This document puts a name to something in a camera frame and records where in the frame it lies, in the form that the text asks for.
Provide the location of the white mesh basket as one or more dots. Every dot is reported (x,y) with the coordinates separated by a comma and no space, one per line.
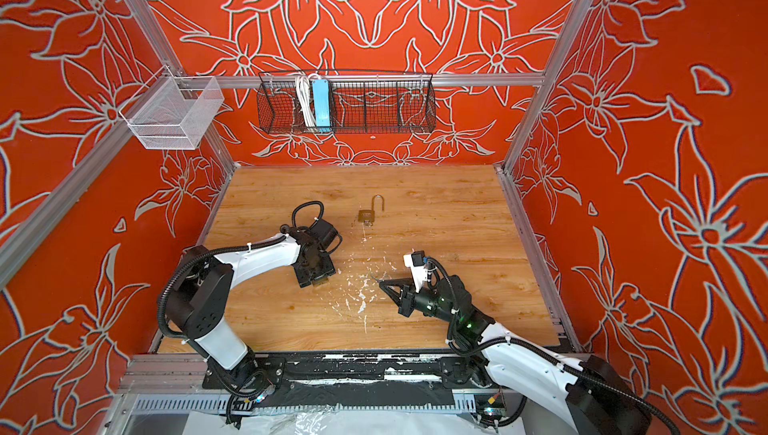
(169,117)

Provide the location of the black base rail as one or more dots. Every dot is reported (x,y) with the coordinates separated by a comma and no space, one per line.
(356,379)

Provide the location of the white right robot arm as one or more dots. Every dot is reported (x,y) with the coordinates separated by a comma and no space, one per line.
(587,395)

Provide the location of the aluminium frame post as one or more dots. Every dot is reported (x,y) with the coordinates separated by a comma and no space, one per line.
(150,27)
(573,22)

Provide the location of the aluminium horizontal rear bar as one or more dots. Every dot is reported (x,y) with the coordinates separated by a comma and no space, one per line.
(439,80)

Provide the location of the aluminium left side bar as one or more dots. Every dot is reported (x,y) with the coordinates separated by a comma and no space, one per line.
(23,243)

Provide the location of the light blue box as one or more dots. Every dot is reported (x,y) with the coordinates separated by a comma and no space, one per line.
(321,98)

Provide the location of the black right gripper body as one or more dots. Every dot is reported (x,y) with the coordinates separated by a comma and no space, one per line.
(414,302)

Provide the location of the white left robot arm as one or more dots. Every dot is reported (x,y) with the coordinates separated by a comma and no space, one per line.
(194,303)

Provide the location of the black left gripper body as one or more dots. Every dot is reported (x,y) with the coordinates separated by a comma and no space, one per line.
(321,268)

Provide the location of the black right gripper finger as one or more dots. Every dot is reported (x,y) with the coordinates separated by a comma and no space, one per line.
(398,294)
(402,283)

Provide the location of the aluminium frame post left rear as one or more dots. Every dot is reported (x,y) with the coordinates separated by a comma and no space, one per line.
(150,27)

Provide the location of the aluminium frame post right rear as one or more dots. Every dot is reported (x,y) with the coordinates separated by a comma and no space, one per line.
(573,22)

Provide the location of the black wire basket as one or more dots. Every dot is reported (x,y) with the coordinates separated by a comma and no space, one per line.
(355,107)

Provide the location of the large brass padlock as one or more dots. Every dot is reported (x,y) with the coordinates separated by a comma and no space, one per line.
(367,216)

